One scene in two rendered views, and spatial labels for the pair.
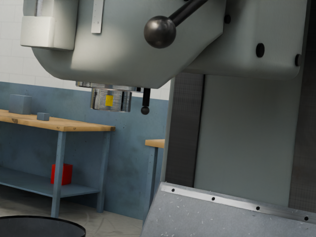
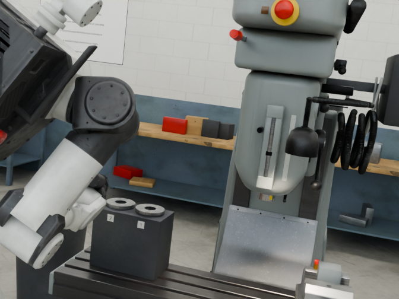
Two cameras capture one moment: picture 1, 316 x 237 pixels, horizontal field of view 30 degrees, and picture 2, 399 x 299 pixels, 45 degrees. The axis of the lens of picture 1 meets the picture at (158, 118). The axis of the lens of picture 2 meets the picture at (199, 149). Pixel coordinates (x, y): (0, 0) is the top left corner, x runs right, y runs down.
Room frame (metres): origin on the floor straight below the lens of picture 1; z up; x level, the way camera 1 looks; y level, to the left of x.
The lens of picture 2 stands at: (-0.45, 0.70, 1.62)
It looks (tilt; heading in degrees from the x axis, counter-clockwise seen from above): 10 degrees down; 340
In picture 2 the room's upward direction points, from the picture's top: 7 degrees clockwise
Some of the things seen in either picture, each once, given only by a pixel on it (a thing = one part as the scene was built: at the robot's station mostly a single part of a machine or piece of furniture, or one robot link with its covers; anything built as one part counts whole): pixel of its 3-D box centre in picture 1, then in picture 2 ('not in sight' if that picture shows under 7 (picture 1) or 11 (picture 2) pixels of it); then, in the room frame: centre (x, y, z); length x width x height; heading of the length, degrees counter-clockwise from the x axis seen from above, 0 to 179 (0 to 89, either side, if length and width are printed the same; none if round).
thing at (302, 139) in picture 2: not in sight; (303, 140); (0.45, 0.12, 1.49); 0.07 x 0.07 x 0.06
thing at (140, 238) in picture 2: not in sight; (132, 235); (0.93, 0.37, 1.08); 0.22 x 0.12 x 0.20; 53
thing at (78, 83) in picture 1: (112, 86); not in sight; (0.69, 0.06, 1.31); 0.09 x 0.09 x 0.01
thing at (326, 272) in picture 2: not in sight; (328, 276); (0.58, -0.11, 1.10); 0.06 x 0.05 x 0.06; 59
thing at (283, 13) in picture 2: not in sight; (284, 9); (0.48, 0.20, 1.76); 0.04 x 0.03 x 0.04; 56
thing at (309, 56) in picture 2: not in sight; (289, 55); (0.72, 0.03, 1.68); 0.34 x 0.24 x 0.10; 146
